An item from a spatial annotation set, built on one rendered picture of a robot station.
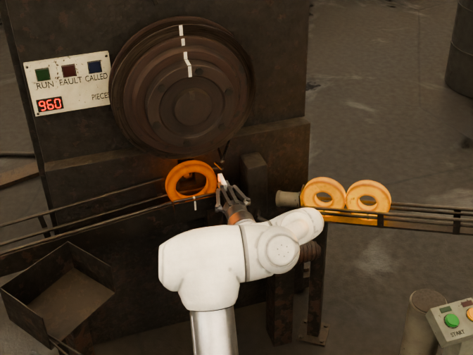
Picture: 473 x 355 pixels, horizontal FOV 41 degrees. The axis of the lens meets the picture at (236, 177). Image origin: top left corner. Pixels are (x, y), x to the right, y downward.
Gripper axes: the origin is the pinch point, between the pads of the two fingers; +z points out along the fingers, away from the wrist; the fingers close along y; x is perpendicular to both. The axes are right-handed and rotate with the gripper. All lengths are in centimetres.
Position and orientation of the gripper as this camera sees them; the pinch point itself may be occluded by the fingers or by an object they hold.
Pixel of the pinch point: (222, 182)
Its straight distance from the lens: 224.1
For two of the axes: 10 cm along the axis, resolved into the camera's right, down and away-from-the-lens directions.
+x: 0.0, -7.7, -6.3
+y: 9.5, -1.9, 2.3
